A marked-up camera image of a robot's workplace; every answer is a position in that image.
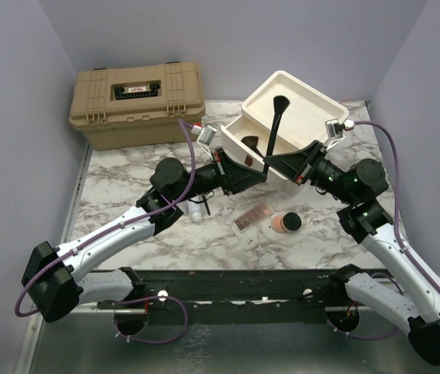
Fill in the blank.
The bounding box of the orange makeup sponge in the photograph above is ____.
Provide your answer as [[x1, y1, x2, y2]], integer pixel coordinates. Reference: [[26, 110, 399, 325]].
[[271, 215, 287, 233]]

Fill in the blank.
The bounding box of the white cosmetic bottle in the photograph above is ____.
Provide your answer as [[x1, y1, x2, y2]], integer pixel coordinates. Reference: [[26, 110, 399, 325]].
[[187, 199, 202, 224]]

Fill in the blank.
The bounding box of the cream top drawer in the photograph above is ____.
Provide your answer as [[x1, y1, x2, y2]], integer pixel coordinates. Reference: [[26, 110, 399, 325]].
[[220, 115, 298, 194]]

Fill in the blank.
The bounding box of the black mounting rail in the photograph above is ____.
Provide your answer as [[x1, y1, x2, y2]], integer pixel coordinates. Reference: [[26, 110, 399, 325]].
[[98, 266, 361, 326]]

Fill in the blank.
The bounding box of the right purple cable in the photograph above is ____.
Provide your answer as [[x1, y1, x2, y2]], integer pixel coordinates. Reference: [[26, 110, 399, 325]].
[[326, 120, 440, 359]]

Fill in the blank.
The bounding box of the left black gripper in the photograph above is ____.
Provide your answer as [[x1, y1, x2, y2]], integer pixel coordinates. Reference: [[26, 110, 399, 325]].
[[174, 148, 267, 204]]

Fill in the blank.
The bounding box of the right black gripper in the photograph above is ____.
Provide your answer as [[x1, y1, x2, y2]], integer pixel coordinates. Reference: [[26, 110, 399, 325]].
[[264, 139, 357, 204]]

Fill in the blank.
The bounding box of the purple cable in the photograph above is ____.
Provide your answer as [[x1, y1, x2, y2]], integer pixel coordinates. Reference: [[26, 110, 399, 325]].
[[13, 119, 205, 345], [326, 120, 440, 359]]

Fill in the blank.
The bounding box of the black angled makeup brush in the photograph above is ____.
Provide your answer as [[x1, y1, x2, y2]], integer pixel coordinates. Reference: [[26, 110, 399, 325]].
[[264, 95, 290, 159]]

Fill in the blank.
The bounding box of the cream drawer organizer cabinet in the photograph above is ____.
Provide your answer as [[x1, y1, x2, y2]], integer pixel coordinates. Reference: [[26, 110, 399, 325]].
[[241, 69, 350, 196]]

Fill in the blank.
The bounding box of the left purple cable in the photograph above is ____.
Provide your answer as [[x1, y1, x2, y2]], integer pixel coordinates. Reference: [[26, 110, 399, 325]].
[[13, 119, 205, 345]]

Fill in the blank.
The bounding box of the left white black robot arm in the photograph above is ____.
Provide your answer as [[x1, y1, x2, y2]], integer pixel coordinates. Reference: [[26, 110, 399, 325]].
[[21, 147, 267, 323]]

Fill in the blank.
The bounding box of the black round compact jar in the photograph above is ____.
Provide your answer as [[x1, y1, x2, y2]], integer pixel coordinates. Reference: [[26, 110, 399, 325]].
[[281, 212, 302, 232]]

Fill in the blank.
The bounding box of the black fan makeup brush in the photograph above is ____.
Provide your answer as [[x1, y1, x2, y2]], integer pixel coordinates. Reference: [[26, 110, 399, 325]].
[[241, 136, 263, 157]]

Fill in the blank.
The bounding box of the tan plastic toolbox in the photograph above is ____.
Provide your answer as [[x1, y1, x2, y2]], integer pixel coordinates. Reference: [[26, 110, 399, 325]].
[[69, 62, 206, 151]]

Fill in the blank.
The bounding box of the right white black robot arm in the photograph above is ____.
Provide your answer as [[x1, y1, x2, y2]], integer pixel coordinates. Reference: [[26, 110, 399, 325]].
[[264, 141, 440, 365]]

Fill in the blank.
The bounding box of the brown eyeshadow palette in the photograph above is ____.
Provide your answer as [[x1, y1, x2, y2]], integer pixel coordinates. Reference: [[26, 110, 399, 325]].
[[233, 203, 272, 232]]

